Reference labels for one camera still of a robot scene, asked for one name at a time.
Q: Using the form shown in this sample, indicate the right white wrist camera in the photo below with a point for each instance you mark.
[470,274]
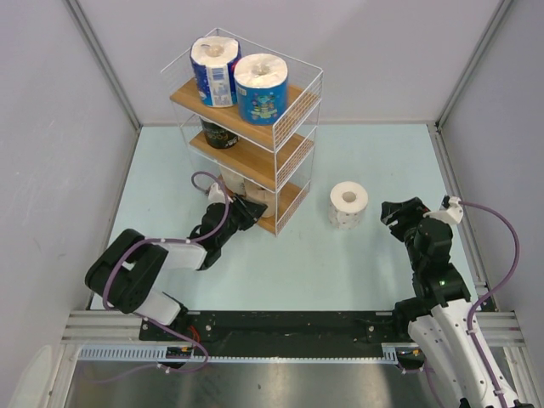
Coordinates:
[450,212]

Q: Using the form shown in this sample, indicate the black paper roll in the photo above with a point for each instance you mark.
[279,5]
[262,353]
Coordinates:
[218,137]

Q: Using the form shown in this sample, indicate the brown paper roll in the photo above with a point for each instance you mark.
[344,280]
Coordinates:
[255,193]

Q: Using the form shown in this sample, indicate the grey slotted cable duct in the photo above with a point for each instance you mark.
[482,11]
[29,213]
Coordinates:
[354,353]

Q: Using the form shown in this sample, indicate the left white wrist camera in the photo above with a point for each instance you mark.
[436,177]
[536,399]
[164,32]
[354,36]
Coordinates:
[216,194]

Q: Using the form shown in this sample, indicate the light blue paper roll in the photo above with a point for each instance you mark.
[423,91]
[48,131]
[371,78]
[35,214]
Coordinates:
[261,83]

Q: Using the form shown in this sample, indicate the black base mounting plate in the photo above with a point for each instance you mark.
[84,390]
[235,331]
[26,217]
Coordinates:
[277,329]

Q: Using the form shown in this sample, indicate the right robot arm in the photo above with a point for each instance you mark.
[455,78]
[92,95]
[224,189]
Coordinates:
[441,317]

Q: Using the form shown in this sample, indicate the white wire wooden shelf rack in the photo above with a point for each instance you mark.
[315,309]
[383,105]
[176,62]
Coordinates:
[277,157]

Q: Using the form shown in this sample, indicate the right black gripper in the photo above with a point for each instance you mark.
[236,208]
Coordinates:
[407,209]

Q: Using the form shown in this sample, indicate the dark blue paper roll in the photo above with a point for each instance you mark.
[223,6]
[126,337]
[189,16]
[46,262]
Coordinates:
[213,60]

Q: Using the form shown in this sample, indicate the white dotted paper roll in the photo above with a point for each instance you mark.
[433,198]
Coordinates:
[348,201]

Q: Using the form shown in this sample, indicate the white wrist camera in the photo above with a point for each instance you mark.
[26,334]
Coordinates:
[216,194]
[450,212]

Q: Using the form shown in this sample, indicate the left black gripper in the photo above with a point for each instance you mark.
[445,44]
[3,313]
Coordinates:
[249,211]

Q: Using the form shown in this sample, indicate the beige paper roll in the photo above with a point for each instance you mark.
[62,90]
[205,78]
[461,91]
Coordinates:
[233,181]

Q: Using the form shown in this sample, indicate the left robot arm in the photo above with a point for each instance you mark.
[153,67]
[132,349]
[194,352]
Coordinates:
[125,274]

